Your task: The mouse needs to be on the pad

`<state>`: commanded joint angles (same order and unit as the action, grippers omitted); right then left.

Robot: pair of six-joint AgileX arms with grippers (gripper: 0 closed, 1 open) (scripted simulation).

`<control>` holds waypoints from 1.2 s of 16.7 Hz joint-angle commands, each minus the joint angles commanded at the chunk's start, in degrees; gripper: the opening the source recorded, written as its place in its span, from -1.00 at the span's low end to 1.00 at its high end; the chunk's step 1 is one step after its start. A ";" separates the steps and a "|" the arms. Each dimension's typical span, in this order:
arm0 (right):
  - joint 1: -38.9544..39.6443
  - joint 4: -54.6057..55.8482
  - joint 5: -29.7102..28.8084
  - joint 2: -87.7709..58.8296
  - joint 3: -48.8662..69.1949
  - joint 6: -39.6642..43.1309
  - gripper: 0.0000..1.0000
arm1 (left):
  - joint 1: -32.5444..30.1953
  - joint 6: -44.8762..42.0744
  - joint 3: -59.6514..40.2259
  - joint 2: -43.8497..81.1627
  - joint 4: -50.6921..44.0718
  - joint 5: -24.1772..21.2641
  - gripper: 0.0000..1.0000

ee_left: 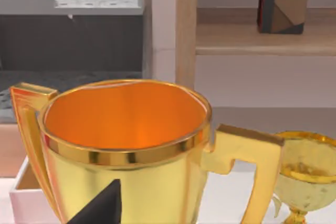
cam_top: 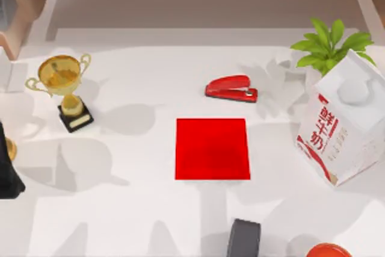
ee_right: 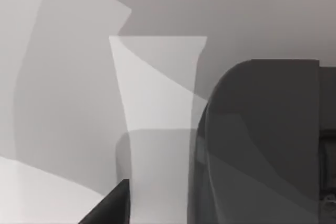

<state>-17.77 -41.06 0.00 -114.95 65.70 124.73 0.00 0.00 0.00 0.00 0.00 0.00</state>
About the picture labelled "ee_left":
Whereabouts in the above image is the grey cabinet with dark inside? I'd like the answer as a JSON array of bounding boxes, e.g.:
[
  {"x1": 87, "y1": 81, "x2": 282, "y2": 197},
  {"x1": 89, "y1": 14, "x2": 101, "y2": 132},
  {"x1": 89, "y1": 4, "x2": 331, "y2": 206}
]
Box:
[{"x1": 0, "y1": 0, "x2": 153, "y2": 124}]

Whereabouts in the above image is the shallow salmon-coloured box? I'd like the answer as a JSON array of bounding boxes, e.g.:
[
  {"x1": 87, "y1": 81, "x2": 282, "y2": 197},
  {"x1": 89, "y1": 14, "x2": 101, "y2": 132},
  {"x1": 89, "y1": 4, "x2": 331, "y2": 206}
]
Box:
[{"x1": 0, "y1": 122, "x2": 61, "y2": 224}]

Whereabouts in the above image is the wooden open shelf unit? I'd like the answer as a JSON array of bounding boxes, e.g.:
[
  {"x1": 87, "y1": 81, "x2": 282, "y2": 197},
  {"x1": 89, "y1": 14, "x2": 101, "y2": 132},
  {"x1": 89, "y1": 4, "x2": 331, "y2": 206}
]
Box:
[{"x1": 175, "y1": 0, "x2": 336, "y2": 96}]

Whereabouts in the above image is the black and brown cube box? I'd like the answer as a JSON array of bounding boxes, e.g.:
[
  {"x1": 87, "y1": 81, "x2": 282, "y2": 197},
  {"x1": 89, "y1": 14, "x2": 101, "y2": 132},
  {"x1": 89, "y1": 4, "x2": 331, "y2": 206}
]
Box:
[{"x1": 257, "y1": 0, "x2": 309, "y2": 35}]

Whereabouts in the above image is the small gold trophy cup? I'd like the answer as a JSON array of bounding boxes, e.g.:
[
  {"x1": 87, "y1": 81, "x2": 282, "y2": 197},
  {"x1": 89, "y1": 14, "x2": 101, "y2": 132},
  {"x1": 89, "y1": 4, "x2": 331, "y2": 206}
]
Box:
[{"x1": 271, "y1": 131, "x2": 336, "y2": 224}]

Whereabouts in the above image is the large gold trophy with handles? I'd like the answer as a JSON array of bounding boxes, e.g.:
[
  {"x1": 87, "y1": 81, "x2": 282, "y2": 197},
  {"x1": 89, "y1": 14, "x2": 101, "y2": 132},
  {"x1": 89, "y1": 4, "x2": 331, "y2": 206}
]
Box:
[{"x1": 9, "y1": 79, "x2": 285, "y2": 224}]

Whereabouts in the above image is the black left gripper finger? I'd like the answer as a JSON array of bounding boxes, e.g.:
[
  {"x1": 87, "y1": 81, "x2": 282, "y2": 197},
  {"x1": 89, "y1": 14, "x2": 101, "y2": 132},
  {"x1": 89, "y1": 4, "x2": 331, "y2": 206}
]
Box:
[{"x1": 68, "y1": 178, "x2": 123, "y2": 224}]

